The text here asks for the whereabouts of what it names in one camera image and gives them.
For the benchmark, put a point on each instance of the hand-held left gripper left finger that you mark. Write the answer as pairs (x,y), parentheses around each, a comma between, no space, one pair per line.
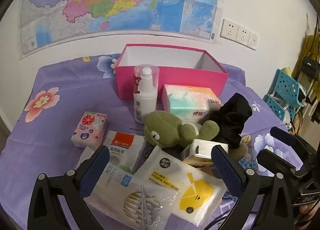
(93,170)

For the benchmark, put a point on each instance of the green frog plush toy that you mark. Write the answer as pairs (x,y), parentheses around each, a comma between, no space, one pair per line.
(162,127)

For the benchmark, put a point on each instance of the black cloth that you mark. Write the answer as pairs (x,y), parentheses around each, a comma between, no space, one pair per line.
(232,117)

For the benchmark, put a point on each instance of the yellow white wet wipes packet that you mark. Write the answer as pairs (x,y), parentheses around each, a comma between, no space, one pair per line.
(180,180)

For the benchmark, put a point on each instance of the brown bear toy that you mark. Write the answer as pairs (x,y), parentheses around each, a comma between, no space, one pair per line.
(243,152)

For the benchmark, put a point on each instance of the white brown-labelled tissue packet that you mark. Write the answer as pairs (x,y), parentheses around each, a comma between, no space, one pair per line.
(202,150)

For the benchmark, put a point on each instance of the white wall socket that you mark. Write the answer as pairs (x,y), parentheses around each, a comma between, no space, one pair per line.
(228,30)
(243,35)

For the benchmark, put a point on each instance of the large pastel tissue pack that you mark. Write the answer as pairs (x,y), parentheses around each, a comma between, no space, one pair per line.
(185,102)

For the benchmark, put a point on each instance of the pink cardboard box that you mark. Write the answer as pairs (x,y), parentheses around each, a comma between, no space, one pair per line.
(180,80)

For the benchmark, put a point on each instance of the purple floral bedsheet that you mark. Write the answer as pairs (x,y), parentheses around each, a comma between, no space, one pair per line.
(50,125)

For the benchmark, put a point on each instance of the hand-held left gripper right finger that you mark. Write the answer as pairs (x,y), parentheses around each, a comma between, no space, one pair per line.
(225,167)

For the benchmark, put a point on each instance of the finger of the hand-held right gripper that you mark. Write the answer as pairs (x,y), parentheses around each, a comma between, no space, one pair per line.
(282,135)
(275,162)

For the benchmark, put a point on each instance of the small floral tissue pack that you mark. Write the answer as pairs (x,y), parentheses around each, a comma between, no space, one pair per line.
(88,130)

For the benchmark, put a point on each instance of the black handbag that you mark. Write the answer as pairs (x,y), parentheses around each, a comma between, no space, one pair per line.
(310,66)

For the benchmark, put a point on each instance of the blue plastic rack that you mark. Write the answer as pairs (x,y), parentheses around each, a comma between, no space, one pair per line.
(287,87)

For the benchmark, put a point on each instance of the cotton swab packet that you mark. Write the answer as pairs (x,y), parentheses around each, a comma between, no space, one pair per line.
(125,197)

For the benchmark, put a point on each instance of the wall map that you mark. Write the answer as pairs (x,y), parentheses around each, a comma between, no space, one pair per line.
(112,2)

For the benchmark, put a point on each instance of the white spray bottle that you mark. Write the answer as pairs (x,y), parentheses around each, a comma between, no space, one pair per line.
(145,100)

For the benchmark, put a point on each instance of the yellow coat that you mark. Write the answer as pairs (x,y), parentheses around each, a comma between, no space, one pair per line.
(307,45)

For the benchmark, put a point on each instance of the medical tape packet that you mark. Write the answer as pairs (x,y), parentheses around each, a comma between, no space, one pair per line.
(125,147)

